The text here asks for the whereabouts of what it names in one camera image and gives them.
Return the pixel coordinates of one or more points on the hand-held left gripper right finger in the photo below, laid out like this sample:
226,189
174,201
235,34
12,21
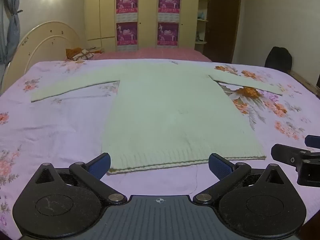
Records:
220,166

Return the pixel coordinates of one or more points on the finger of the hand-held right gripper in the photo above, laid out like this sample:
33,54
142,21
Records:
313,141
287,155

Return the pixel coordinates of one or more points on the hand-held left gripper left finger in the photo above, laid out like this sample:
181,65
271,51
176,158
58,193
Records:
100,166

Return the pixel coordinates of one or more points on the pale green knit sweater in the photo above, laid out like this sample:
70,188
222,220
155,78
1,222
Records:
170,110

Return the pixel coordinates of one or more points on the lilac floral bedsheet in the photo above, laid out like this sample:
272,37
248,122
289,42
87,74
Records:
55,130

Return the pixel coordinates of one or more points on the black chair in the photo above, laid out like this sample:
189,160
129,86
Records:
278,58

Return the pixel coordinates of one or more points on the checkered cloth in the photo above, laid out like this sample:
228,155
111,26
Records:
86,54

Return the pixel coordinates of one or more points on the pink bed cover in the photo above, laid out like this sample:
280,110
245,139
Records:
155,53

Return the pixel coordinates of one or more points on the cream arched headboard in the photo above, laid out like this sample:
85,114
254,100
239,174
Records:
42,42

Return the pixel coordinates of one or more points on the brown wooden door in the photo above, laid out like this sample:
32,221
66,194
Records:
223,25

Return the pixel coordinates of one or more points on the open shelf unit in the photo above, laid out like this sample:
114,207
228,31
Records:
202,17

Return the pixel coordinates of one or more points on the cream wardrobe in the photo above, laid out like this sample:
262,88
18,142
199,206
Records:
147,17

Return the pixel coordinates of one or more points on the grey tied curtain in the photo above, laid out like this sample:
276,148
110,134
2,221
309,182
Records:
12,25

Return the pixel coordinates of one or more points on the wooden bed frame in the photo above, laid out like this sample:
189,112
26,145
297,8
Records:
306,81

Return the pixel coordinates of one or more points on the pink wall poster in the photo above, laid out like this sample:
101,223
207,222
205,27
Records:
169,2
127,33
127,2
168,33

